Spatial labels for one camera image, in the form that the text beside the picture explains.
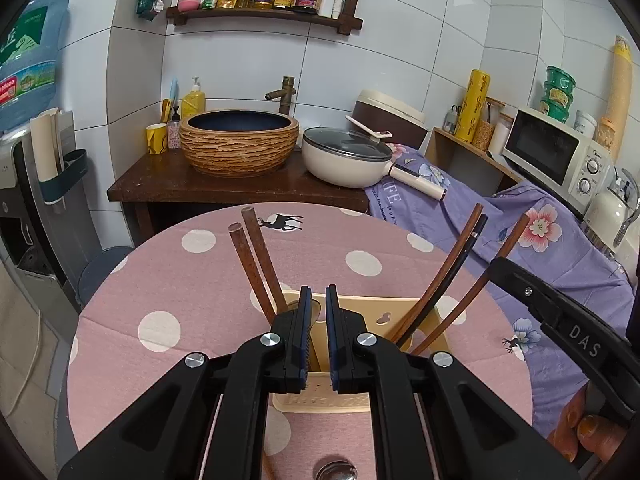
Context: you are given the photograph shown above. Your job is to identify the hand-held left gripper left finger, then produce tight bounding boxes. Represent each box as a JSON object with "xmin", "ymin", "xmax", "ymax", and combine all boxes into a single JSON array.
[{"xmin": 57, "ymin": 285, "xmax": 314, "ymax": 480}]

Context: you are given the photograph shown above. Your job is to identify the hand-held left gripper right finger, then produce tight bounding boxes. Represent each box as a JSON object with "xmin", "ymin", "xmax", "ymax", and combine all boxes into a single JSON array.
[{"xmin": 324, "ymin": 284, "xmax": 594, "ymax": 480}]

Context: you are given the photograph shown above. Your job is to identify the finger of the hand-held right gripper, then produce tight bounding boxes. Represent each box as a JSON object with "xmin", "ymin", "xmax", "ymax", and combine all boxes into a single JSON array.
[{"xmin": 487, "ymin": 257, "xmax": 564, "ymax": 324}]

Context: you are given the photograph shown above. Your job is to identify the cream perforated utensil holder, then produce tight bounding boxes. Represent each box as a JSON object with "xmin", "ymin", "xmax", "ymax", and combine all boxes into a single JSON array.
[{"xmin": 272, "ymin": 287, "xmax": 454, "ymax": 414}]

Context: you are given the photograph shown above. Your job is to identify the dark chopsticks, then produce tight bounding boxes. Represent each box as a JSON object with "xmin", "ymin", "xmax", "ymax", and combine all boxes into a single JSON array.
[{"xmin": 389, "ymin": 203, "xmax": 485, "ymax": 345}]

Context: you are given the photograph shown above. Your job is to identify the person's right hand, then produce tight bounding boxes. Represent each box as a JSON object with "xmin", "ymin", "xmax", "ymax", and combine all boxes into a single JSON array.
[{"xmin": 547, "ymin": 387, "xmax": 630, "ymax": 465}]

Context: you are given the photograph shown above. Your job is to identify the purple floral cloth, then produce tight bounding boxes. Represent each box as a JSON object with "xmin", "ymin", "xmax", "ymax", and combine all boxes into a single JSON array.
[{"xmin": 366, "ymin": 142, "xmax": 637, "ymax": 437}]

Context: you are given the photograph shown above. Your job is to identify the white kettle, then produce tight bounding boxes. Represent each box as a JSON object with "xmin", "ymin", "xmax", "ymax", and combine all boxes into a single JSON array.
[{"xmin": 584, "ymin": 167, "xmax": 640, "ymax": 257}]

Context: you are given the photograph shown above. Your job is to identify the white microwave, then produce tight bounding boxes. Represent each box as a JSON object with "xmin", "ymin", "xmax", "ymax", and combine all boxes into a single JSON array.
[{"xmin": 502, "ymin": 105, "xmax": 616, "ymax": 217}]

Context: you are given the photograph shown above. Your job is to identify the pink polka dot tablecloth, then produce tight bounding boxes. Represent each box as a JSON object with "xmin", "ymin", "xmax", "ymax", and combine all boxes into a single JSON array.
[{"xmin": 67, "ymin": 203, "xmax": 534, "ymax": 480}]

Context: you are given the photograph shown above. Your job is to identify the wooden shelf box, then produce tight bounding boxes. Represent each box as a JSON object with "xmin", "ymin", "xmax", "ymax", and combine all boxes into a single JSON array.
[{"xmin": 427, "ymin": 127, "xmax": 524, "ymax": 197}]

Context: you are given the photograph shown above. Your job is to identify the white paper roll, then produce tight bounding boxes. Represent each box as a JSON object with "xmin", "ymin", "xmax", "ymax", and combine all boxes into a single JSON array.
[{"xmin": 487, "ymin": 112, "xmax": 514, "ymax": 159}]

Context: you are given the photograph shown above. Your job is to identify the glass jar of grains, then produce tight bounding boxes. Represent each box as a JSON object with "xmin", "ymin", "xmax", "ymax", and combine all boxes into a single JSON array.
[{"xmin": 472, "ymin": 97, "xmax": 501, "ymax": 151}]

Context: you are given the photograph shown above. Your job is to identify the orange lidded jar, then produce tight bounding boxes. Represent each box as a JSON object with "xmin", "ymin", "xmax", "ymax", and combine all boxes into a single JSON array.
[{"xmin": 594, "ymin": 117, "xmax": 619, "ymax": 154}]

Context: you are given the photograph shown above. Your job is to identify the white jar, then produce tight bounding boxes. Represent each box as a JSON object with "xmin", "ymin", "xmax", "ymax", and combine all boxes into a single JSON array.
[{"xmin": 572, "ymin": 109, "xmax": 598, "ymax": 136}]

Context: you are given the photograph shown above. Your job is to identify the cream pan with glass lid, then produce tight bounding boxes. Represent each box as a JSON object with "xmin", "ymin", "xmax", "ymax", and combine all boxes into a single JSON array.
[{"xmin": 301, "ymin": 126, "xmax": 449, "ymax": 203}]

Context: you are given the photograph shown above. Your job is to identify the yellow plastic wrap roll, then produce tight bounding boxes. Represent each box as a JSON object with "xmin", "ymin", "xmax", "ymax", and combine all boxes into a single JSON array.
[{"xmin": 454, "ymin": 69, "xmax": 492, "ymax": 144}]

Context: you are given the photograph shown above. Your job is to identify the woven pattern basin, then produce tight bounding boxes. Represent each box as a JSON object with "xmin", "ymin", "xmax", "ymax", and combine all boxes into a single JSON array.
[{"xmin": 178, "ymin": 108, "xmax": 300, "ymax": 179}]

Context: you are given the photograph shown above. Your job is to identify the dark wooden counter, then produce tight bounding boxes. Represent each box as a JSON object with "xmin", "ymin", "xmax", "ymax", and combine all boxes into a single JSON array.
[{"xmin": 107, "ymin": 147, "xmax": 371, "ymax": 242}]

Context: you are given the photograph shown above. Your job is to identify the grey round bin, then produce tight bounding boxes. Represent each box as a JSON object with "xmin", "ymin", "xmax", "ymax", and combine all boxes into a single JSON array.
[{"xmin": 77, "ymin": 245, "xmax": 135, "ymax": 307}]

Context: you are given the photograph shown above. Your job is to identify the white rice paddle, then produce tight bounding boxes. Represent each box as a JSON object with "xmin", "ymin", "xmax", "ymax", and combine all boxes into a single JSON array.
[{"xmin": 344, "ymin": 114, "xmax": 394, "ymax": 140}]

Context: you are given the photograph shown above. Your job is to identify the tall yellow paper cup stack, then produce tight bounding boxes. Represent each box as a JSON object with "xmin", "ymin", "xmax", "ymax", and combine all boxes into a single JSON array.
[{"xmin": 602, "ymin": 35, "xmax": 634, "ymax": 127}]

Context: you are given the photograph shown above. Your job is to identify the brown and cream rice cooker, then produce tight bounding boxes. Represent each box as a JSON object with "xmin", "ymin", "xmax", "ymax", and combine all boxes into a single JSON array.
[{"xmin": 352, "ymin": 88, "xmax": 429, "ymax": 151}]

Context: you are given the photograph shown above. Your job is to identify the small floral pump bottle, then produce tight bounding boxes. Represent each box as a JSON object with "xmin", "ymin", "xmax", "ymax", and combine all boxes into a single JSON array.
[{"xmin": 167, "ymin": 107, "xmax": 182, "ymax": 150}]

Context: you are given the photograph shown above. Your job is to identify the brass faucet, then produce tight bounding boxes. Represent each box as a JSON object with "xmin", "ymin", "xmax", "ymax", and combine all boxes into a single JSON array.
[{"xmin": 263, "ymin": 75, "xmax": 297, "ymax": 116}]

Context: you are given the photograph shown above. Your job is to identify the yellow mug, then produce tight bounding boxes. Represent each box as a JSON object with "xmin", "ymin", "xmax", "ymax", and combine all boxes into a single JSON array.
[{"xmin": 145, "ymin": 122, "xmax": 169, "ymax": 155}]

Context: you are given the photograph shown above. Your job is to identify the yellow soap dispenser bottle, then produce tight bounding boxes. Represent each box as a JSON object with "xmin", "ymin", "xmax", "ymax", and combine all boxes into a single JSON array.
[{"xmin": 180, "ymin": 76, "xmax": 206, "ymax": 120}]

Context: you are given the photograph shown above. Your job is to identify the beige cloth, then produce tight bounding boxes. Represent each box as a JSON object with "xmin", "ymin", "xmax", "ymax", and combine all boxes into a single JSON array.
[{"xmin": 0, "ymin": 260, "xmax": 76, "ymax": 413}]

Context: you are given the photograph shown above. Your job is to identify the blue paper cup holder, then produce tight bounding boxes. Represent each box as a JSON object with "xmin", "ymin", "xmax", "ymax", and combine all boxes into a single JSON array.
[{"xmin": 29, "ymin": 107, "xmax": 87, "ymax": 207}]

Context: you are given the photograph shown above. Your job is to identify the grey water dispenser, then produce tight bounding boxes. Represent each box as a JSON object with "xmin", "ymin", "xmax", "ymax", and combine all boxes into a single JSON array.
[{"xmin": 0, "ymin": 129, "xmax": 87, "ymax": 312}]

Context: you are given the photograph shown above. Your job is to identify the blue water jug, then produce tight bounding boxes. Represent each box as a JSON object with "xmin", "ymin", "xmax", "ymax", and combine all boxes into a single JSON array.
[{"xmin": 0, "ymin": 0, "xmax": 70, "ymax": 134}]

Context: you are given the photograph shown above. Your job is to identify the white cord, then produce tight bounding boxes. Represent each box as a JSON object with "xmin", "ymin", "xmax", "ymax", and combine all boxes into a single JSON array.
[{"xmin": 14, "ymin": 304, "xmax": 47, "ymax": 397}]

